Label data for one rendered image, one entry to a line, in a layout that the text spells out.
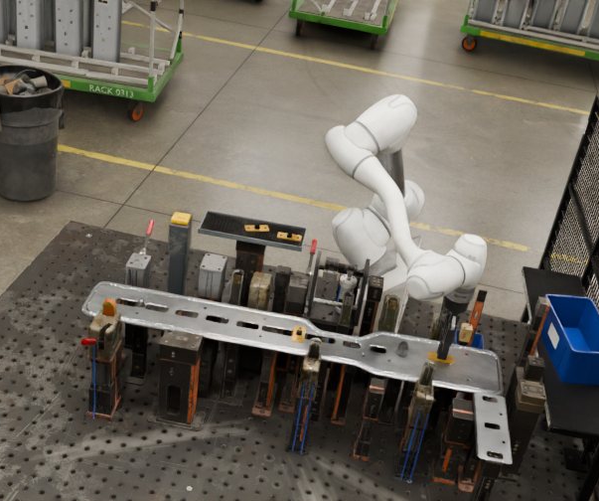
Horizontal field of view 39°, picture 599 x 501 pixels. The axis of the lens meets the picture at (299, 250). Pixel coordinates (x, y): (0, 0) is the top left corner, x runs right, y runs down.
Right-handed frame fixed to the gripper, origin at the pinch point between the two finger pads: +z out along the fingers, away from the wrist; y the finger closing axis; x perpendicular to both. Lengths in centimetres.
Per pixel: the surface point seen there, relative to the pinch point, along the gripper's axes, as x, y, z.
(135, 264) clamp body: -106, -13, -1
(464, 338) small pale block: 7.7, -10.9, 2.7
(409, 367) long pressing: -9.8, 6.2, 5.3
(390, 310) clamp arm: -17.9, -14.6, -0.5
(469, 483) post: 15.5, 22.4, 34.3
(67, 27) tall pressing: -273, -385, 52
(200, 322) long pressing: -79, 4, 5
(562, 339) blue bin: 36.6, -5.1, -8.1
